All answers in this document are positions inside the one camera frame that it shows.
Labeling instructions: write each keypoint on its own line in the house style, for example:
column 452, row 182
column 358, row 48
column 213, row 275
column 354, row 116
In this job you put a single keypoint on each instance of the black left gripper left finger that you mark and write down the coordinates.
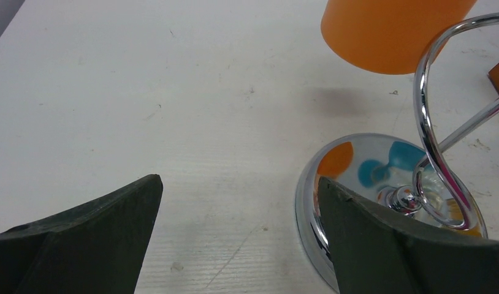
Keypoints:
column 96, row 247

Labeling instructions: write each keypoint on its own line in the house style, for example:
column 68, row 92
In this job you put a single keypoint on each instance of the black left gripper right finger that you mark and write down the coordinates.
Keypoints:
column 377, row 250

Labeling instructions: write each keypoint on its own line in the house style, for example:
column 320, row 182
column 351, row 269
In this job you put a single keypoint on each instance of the silver wire glass rack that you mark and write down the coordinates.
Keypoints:
column 415, row 181

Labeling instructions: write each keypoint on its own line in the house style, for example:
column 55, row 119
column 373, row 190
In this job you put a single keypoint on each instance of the orange plastic wine glass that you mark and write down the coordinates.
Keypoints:
column 387, row 37

